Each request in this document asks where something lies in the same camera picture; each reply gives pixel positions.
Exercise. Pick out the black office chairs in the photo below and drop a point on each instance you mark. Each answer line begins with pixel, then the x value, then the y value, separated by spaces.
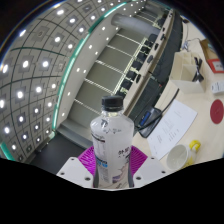
pixel 131 75

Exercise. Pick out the yellow mug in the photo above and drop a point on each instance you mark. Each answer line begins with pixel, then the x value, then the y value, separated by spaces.
pixel 176 156

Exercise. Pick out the small white rectangular pack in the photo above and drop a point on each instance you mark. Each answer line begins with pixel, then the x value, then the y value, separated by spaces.
pixel 218 87

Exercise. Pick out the ceiling lights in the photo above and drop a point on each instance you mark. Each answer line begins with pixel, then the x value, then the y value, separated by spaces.
pixel 20 94

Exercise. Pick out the clear black-capped drink bottle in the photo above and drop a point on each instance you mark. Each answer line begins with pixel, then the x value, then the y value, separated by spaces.
pixel 111 140

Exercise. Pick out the open brown cardboard box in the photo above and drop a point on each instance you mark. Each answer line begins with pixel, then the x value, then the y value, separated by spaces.
pixel 216 65

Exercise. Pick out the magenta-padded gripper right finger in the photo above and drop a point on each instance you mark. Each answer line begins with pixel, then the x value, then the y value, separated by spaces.
pixel 138 161

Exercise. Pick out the flat round red coaster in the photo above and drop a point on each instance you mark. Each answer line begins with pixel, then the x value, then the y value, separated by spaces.
pixel 217 111

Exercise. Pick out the white printed paper sheet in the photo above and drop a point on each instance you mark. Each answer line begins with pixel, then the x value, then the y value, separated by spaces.
pixel 173 126

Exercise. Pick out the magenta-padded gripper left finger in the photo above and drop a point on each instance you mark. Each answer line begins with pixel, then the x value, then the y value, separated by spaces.
pixel 86 161

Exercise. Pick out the white compartment organizer box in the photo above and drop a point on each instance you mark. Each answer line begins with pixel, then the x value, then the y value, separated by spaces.
pixel 186 75

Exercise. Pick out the long curved conference desk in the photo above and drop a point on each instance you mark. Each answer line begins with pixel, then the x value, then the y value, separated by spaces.
pixel 166 66

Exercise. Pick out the black desk phone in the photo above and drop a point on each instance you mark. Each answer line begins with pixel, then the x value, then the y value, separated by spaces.
pixel 148 121

